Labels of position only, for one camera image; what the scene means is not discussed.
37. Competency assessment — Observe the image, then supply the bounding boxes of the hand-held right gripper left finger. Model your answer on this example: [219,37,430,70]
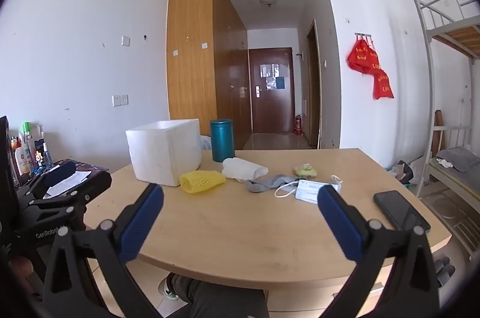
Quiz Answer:
[42,183,165,318]

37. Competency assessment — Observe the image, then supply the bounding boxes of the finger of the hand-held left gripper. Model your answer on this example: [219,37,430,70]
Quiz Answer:
[17,160,77,202]
[28,172,112,217]

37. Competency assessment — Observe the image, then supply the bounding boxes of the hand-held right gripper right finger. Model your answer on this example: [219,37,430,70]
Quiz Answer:
[317,185,441,318]

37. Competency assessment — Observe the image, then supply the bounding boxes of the white face mask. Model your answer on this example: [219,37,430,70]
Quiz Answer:
[274,178,344,205]

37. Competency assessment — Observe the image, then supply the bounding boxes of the green floral tissue packet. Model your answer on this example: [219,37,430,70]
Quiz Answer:
[293,163,318,178]

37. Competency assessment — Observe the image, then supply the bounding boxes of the yellow foam net sleeve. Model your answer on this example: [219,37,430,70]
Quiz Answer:
[179,170,227,196]

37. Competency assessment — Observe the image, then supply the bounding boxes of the white foam box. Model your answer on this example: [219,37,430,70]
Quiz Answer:
[125,118,203,187]

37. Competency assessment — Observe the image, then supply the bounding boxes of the grey sock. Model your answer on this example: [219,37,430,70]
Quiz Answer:
[244,174,301,194]

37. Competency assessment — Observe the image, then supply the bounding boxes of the white soft cloth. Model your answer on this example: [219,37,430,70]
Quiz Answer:
[221,157,269,183]

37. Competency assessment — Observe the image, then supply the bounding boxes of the person's left hand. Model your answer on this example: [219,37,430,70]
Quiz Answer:
[7,255,38,298]

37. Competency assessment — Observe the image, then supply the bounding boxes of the white printed paper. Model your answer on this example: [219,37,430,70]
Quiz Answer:
[43,170,92,199]

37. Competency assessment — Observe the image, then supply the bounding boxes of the dark patterned mat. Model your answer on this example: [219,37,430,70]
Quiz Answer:
[34,159,109,199]

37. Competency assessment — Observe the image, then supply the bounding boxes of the white lotion bottle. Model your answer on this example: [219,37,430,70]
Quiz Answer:
[14,146,31,176]

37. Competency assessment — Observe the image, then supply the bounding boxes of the green-capped spray bottle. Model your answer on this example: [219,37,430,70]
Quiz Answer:
[20,122,32,154]

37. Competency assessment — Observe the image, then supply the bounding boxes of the black smartphone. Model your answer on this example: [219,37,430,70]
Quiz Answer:
[373,190,432,233]

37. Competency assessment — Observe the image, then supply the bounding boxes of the beige drawer cabinet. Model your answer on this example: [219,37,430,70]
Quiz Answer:
[268,275,394,318]

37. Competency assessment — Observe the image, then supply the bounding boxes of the dark plastic bag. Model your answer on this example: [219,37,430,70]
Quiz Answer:
[388,160,426,185]

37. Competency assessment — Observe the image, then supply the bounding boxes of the person's grey trouser leg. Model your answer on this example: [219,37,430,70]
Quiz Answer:
[170,273,269,318]

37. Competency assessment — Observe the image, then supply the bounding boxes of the teal metal canister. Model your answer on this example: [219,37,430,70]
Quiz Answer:
[209,118,236,163]

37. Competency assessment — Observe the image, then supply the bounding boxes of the grey slipper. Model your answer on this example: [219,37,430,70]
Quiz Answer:
[435,254,456,287]

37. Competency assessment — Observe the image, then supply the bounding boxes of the wooden plank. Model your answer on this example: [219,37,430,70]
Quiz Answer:
[431,110,445,154]

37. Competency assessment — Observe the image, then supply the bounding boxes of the brown entrance door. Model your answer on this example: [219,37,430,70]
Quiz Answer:
[249,47,294,134]

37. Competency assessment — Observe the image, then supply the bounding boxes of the grey blanket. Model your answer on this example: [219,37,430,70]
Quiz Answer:
[435,146,480,174]

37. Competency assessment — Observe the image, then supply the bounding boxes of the red cloth bag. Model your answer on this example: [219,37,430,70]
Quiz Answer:
[347,38,370,73]
[361,44,380,75]
[372,68,394,100]

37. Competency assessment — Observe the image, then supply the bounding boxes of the wooden wardrobe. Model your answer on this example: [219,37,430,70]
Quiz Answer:
[166,0,252,152]

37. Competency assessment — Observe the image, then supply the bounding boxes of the grey metal bunk bed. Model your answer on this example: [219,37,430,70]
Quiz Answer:
[412,0,480,262]

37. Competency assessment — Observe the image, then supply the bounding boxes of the brown side door frame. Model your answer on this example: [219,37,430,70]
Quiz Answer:
[305,19,322,150]

